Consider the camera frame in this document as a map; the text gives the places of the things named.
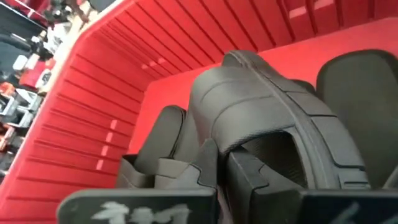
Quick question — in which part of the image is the red plastic bin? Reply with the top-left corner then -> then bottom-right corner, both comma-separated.
0,0 -> 398,224

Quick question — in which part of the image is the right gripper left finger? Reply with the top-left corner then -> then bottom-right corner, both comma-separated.
57,138 -> 219,224

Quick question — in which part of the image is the black slide sandal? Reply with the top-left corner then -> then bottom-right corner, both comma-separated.
115,105 -> 218,189
188,49 -> 371,191
315,49 -> 398,189

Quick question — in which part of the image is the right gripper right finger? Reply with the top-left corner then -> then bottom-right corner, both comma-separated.
224,145 -> 398,224

